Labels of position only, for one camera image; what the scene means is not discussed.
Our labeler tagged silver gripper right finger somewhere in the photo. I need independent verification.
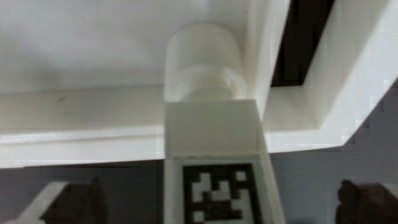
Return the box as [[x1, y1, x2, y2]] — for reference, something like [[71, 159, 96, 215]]
[[334, 180, 398, 224]]

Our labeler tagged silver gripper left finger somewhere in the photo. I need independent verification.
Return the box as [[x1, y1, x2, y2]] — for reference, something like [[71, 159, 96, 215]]
[[14, 178, 110, 224]]

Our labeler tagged white square table top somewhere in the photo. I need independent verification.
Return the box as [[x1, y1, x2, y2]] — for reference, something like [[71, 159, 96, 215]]
[[0, 0, 291, 168]]

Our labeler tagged white front obstacle bar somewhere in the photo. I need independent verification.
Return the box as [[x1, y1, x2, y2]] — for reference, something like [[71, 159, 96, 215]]
[[263, 81, 392, 153]]

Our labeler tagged white obstacle bar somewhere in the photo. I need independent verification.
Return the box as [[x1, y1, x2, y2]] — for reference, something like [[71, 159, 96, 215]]
[[304, 0, 398, 128], [263, 81, 392, 153]]

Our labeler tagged white right obstacle bar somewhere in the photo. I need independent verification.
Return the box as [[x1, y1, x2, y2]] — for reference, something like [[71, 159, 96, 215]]
[[304, 0, 398, 128]]

